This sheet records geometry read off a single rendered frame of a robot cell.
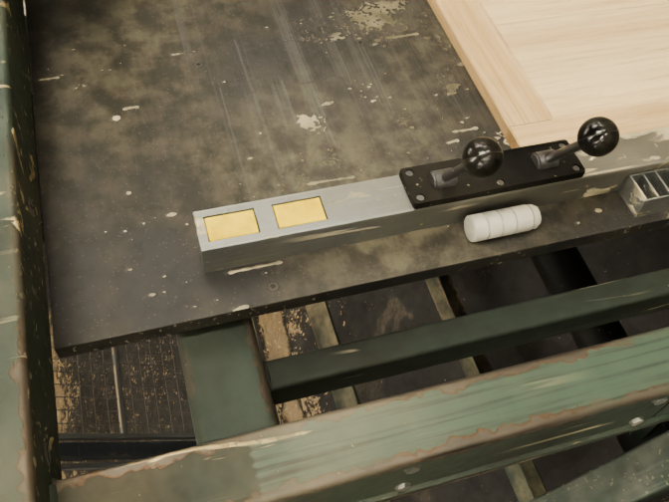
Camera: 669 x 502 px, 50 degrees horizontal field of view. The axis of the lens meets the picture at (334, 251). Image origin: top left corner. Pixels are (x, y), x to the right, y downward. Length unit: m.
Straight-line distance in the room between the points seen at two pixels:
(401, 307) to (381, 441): 2.23
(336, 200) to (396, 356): 0.17
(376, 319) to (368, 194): 2.18
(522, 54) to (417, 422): 0.55
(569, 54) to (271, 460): 0.67
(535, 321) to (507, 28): 0.41
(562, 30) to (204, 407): 0.68
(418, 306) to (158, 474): 2.23
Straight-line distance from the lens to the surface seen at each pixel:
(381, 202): 0.74
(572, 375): 0.67
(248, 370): 0.72
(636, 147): 0.89
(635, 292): 0.88
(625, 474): 1.40
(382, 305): 2.90
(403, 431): 0.61
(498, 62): 0.97
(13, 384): 0.60
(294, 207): 0.73
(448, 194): 0.75
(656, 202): 0.87
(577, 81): 0.98
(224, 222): 0.72
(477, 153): 0.65
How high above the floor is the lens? 2.03
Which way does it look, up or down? 40 degrees down
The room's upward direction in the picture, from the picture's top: 78 degrees counter-clockwise
